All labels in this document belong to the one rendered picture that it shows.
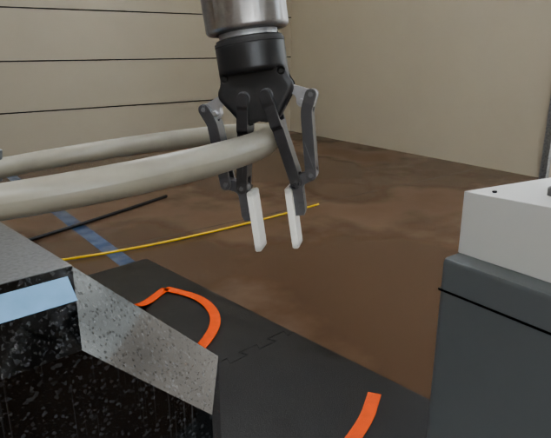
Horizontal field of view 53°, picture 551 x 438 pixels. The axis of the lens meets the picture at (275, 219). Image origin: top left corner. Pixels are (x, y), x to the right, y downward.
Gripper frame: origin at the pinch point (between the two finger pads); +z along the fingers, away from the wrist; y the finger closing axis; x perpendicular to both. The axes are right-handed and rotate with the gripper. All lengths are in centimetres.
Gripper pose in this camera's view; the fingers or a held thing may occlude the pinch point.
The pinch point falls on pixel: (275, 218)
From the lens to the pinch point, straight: 63.8
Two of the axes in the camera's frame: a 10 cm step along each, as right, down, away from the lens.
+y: -9.7, 0.9, 2.3
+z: 1.4, 9.6, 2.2
